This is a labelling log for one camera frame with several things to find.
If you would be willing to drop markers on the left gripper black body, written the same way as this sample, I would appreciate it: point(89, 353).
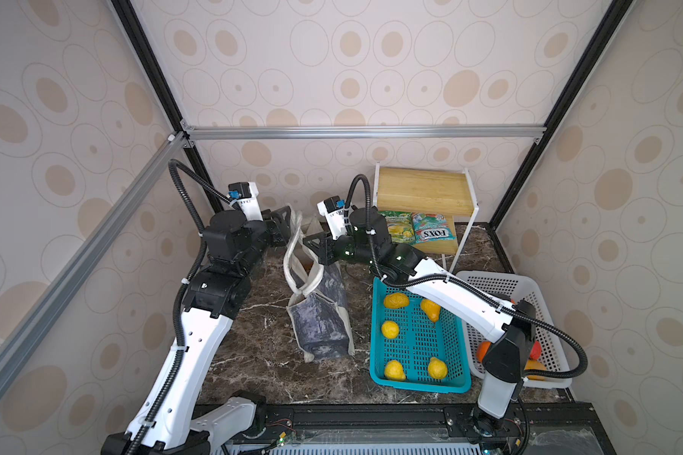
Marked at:
point(274, 228)

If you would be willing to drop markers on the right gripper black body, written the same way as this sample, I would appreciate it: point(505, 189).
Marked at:
point(344, 246)

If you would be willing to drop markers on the cream canvas grocery bag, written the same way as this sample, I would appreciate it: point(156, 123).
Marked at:
point(319, 306)

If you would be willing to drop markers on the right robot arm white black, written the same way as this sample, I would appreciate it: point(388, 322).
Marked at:
point(506, 325)

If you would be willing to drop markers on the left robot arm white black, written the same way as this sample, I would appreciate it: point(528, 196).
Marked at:
point(232, 249)

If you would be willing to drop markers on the green lemon candy bag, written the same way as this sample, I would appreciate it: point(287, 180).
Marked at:
point(400, 226)

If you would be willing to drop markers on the teal Fox's candy bag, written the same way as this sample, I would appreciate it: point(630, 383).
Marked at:
point(431, 227)

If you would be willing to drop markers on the yellow lemon upper left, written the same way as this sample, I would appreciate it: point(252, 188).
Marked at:
point(396, 301)

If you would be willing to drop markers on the yellow lemon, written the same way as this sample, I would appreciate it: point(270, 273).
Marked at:
point(437, 369)
point(394, 370)
point(390, 330)
point(396, 301)

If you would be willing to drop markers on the yellow lemon middle left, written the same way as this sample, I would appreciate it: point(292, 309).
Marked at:
point(390, 330)

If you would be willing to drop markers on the yellow pear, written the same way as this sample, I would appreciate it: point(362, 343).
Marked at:
point(431, 310)

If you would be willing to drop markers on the teal plastic basket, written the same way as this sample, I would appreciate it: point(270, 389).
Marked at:
point(419, 340)

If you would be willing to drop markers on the silver aluminium crossbar back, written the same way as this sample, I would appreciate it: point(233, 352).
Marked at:
point(366, 132)

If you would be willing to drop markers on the silver aluminium crossbar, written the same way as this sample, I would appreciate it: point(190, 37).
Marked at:
point(34, 327)
point(366, 132)

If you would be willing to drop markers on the yellow lemon bottom left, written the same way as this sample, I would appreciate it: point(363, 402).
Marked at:
point(394, 370)

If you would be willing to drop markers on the yellow lemon bottom right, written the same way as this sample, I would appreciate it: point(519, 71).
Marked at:
point(437, 369)

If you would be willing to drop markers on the white plastic basket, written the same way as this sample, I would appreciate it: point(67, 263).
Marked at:
point(516, 288)

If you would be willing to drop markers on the orange bell pepper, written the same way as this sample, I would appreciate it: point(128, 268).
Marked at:
point(482, 350)

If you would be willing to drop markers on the red tomato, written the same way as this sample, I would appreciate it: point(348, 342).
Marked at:
point(536, 352)

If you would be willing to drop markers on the yellow orange mango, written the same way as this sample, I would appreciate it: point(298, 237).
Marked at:
point(535, 365)

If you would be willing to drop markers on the silver aluminium crossbar left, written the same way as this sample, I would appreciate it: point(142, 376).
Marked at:
point(34, 327)

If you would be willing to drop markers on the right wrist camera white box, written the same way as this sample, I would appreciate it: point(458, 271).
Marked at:
point(334, 212)

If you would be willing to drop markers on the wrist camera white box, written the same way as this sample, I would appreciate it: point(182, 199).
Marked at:
point(243, 196)
point(334, 212)

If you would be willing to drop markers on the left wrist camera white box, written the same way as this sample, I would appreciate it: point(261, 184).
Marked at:
point(243, 196)

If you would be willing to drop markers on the white wire wooden shelf rack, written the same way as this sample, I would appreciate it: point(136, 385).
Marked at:
point(434, 192)

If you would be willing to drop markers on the black corner frame post left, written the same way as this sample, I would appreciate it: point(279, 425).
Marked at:
point(130, 23)

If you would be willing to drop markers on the black corner frame post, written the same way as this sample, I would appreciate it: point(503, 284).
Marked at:
point(593, 51)
point(130, 23)

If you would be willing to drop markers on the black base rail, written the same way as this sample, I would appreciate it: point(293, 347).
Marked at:
point(529, 428)

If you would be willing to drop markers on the black corner frame post right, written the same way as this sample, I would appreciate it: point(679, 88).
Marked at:
point(593, 51)

